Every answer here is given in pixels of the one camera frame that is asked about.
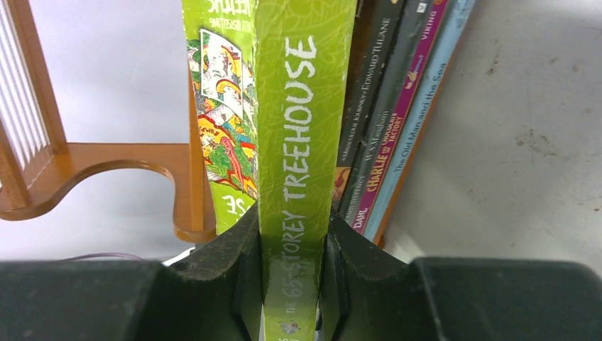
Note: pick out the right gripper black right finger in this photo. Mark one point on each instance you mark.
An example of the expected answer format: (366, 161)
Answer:
(367, 294)

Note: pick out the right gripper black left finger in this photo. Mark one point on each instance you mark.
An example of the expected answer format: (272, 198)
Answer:
(212, 294)

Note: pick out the colourful Roald Dahl paperback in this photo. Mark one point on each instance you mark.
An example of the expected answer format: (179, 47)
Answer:
(402, 73)

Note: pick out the green cover paperback book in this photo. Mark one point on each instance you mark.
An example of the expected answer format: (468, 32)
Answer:
(269, 80)

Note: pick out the orange wooden file rack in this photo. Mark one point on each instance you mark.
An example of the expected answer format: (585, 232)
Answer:
(39, 167)

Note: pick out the dark Moon and Sixpence book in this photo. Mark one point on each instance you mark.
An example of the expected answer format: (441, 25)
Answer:
(393, 34)

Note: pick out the light blue hardcover book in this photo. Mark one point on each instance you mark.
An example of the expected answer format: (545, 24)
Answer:
(430, 63)

